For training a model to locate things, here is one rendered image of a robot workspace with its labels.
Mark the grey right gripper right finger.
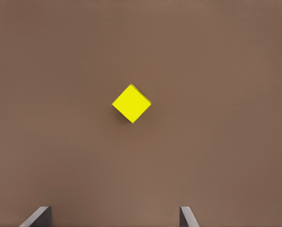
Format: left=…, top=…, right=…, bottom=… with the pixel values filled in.
left=179, top=206, right=200, bottom=227

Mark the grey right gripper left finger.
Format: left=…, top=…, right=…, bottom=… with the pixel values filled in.
left=18, top=206, right=52, bottom=227

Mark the yellow cube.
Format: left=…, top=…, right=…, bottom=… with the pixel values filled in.
left=112, top=84, right=152, bottom=124

